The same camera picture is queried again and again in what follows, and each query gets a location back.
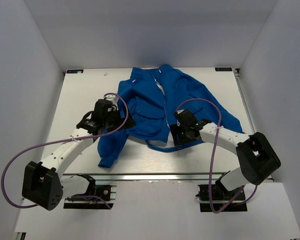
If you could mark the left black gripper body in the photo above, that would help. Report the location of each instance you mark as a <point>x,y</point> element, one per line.
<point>113,120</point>

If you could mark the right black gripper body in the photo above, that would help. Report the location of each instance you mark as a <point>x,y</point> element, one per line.
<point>184,137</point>

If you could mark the blue fleece jacket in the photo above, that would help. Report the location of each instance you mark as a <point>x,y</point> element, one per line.
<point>152,96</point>

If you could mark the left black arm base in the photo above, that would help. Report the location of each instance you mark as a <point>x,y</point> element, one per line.
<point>97,196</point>

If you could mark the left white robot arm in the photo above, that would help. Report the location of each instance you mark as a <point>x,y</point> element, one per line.
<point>43,181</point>

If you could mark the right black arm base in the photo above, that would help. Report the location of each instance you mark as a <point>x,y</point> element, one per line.
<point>220,198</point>

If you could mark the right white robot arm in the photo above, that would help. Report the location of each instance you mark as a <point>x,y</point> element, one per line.
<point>257,159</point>

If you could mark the left blue table label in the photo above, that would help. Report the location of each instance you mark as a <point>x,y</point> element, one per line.
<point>74,71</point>

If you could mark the blue table label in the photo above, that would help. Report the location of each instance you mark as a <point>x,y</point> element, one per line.
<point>223,69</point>
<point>74,71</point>

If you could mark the right blue table label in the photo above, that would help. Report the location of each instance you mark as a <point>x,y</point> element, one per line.
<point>223,69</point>

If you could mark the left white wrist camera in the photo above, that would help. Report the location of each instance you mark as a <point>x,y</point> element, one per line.
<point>113,98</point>

